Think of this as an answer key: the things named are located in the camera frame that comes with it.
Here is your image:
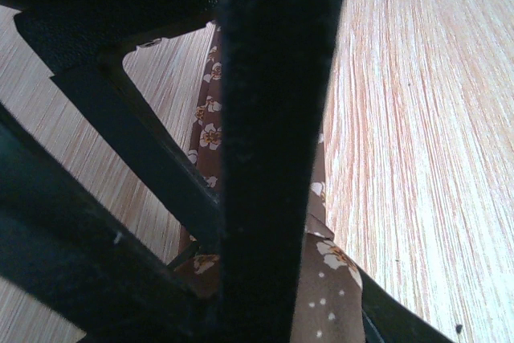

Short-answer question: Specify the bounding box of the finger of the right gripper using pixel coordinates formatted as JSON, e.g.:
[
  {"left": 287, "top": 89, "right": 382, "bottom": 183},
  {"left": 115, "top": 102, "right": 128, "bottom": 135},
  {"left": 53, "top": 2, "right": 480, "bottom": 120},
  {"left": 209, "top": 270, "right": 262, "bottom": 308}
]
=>
[
  {"left": 214, "top": 0, "right": 343, "bottom": 342},
  {"left": 1, "top": 0, "right": 220, "bottom": 253}
]

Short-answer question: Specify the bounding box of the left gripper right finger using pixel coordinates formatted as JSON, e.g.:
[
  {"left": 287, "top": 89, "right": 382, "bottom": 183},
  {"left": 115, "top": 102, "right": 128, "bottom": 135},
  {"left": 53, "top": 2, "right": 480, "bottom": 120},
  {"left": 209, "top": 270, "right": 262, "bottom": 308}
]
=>
[{"left": 358, "top": 267, "right": 451, "bottom": 343}]

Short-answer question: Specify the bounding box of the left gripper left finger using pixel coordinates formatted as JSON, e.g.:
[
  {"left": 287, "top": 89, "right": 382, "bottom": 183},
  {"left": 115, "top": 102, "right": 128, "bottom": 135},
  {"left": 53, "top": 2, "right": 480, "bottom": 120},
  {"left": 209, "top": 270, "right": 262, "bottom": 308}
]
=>
[{"left": 1, "top": 110, "right": 210, "bottom": 342}]

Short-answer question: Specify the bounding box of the brown floral tie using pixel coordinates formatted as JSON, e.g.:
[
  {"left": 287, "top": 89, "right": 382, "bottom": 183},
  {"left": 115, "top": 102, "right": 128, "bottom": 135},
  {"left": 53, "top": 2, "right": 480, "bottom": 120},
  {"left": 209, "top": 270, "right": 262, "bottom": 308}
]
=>
[{"left": 187, "top": 26, "right": 365, "bottom": 342}]

